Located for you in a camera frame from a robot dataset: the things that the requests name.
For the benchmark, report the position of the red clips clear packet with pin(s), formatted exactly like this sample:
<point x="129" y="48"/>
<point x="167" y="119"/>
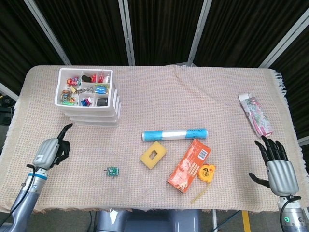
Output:
<point x="103" y="76"/>

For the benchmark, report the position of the floral tissue pack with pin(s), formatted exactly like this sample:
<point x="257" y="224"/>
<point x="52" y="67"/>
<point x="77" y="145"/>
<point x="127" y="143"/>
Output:
<point x="257" y="116"/>

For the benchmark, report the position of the clear plastic drawer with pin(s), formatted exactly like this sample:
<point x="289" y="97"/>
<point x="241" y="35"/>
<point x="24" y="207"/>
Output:
<point x="91" y="110"/>
<point x="96" y="123"/>

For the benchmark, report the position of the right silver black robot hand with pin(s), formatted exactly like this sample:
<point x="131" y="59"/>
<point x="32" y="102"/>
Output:
<point x="282" y="176"/>

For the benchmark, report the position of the blue cling film roll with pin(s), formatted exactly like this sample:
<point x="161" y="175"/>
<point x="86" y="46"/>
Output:
<point x="154" y="135"/>

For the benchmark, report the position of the grey robot torso base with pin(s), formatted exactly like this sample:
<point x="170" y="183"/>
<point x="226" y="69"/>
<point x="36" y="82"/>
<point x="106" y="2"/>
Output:
<point x="144" y="221"/>

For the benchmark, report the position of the small green toy tank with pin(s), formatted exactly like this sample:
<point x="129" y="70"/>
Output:
<point x="112" y="171"/>

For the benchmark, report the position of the stacked coloured round magnets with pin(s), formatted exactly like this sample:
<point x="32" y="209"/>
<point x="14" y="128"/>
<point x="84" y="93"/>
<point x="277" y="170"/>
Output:
<point x="85" y="101"/>

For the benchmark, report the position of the beige woven tablecloth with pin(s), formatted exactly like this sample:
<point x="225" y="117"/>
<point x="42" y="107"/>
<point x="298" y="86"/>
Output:
<point x="169" y="101"/>

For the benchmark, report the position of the yellow tape measure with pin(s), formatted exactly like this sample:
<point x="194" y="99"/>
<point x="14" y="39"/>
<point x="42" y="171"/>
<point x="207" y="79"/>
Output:
<point x="206" y="172"/>

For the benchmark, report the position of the small black clip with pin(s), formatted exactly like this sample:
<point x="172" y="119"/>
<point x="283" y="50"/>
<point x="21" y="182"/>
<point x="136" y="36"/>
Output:
<point x="85" y="78"/>

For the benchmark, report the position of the green orange wrapped candy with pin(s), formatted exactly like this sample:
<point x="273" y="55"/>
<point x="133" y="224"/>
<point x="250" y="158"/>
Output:
<point x="68" y="99"/>

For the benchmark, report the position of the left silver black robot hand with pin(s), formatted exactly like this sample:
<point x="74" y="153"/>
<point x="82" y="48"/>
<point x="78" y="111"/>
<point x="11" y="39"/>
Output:
<point x="46" y="152"/>

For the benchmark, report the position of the red object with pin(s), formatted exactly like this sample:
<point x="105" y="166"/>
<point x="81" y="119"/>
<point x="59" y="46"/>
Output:
<point x="94" y="78"/>

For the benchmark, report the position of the orange cardboard carton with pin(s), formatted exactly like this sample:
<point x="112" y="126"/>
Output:
<point x="188" y="169"/>

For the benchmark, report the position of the white table leg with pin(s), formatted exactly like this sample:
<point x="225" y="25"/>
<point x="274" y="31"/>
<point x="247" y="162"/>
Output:
<point x="214" y="221"/>

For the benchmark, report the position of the black curtain partition panel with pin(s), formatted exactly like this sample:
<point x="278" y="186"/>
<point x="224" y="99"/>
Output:
<point x="14" y="36"/>
<point x="241" y="29"/>
<point x="84" y="29"/>
<point x="164" y="29"/>
<point x="297" y="60"/>

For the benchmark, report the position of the white compartment organizer box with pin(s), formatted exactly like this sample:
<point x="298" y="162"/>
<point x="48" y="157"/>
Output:
<point x="72" y="72"/>

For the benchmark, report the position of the yellow sponge with hole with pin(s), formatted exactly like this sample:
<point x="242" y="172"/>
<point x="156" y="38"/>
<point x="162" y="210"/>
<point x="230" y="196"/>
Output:
<point x="146" y="159"/>

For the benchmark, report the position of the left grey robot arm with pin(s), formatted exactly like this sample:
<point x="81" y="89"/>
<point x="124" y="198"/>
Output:
<point x="24" y="200"/>

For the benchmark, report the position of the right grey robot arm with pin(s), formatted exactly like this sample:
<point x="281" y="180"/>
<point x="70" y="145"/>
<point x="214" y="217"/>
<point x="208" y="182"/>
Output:
<point x="293" y="215"/>

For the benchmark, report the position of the red yellow wrapped candy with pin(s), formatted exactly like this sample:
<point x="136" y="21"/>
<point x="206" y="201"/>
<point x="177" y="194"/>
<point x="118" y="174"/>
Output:
<point x="72" y="81"/>

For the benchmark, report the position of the small yellow tag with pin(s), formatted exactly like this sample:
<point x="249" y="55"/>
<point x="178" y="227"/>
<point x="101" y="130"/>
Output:
<point x="72" y="90"/>

